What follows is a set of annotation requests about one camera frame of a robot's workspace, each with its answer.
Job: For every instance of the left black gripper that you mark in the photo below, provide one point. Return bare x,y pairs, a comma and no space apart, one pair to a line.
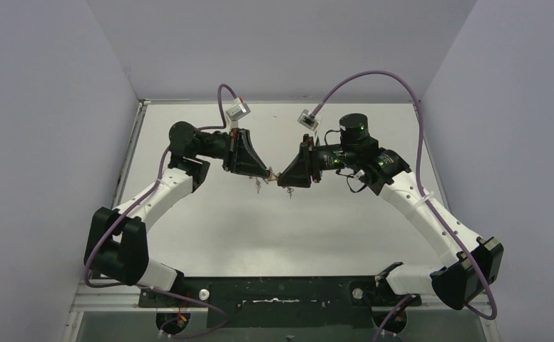
233,151

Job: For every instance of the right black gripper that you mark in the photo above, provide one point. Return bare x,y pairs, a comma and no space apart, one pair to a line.
305,165

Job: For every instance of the brass padlock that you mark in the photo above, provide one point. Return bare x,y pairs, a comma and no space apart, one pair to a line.
273,178

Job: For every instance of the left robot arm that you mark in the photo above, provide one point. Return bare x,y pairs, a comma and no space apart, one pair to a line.
117,244

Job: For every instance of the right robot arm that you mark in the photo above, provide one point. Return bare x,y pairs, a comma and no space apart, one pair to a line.
468,261

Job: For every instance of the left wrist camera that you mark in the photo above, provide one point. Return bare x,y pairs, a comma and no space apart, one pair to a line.
237,111

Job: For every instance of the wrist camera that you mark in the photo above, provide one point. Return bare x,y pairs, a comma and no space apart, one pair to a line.
311,123
237,111

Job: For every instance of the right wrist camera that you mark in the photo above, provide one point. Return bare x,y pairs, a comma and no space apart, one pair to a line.
311,123

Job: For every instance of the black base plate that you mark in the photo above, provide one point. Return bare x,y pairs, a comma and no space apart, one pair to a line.
293,301

